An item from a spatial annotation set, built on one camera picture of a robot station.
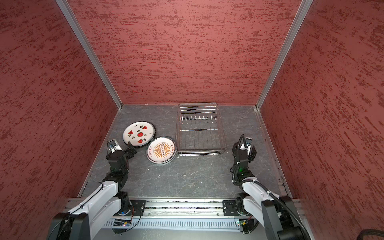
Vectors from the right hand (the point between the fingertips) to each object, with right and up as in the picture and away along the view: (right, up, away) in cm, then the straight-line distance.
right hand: (244, 145), depth 86 cm
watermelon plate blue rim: (-68, +6, +15) cm, 70 cm away
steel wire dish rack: (-26, +8, +18) cm, 33 cm away
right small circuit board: (-5, -36, -14) cm, 39 cm away
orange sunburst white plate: (-50, -10, +2) cm, 51 cm away
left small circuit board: (-66, -36, -13) cm, 77 cm away
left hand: (-71, -1, 0) cm, 71 cm away
